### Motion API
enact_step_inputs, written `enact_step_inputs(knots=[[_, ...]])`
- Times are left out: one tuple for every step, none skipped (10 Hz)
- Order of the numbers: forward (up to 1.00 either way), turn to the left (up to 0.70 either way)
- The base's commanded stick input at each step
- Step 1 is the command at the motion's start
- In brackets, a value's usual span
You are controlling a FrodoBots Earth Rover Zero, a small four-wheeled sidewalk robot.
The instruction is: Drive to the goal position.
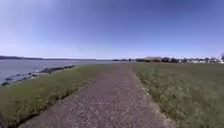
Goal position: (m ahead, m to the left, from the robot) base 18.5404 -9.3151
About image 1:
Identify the grey gravel path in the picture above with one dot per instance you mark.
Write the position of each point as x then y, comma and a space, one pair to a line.
110, 100

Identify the distant row of buildings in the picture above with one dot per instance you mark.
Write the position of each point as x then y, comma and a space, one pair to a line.
166, 60

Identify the dark shoreline rocks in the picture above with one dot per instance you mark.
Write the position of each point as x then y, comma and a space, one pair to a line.
50, 70

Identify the green grass strip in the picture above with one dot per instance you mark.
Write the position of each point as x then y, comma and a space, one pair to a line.
40, 93

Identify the green grass field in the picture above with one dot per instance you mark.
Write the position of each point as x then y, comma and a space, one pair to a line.
186, 90

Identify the grey-blue water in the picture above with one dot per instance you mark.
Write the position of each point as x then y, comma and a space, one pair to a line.
20, 66

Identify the distant dark shoreline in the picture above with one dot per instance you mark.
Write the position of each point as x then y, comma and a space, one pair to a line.
10, 57

